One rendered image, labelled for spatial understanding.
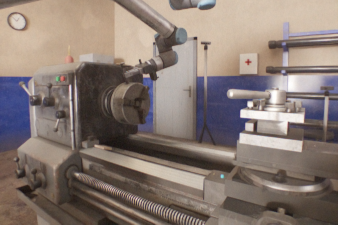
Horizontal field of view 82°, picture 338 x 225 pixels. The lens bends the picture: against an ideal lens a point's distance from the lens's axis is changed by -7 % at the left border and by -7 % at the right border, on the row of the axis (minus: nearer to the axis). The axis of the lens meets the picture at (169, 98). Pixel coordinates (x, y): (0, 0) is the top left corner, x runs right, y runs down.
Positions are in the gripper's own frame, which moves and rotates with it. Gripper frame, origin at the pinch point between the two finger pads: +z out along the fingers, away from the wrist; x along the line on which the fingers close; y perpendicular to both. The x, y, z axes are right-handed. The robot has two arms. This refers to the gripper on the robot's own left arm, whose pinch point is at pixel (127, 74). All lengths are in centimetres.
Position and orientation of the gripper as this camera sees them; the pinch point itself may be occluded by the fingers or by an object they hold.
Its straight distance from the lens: 121.4
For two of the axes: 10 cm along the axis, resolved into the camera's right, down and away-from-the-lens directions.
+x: 5.3, 2.0, -8.2
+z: -8.2, 3.7, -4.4
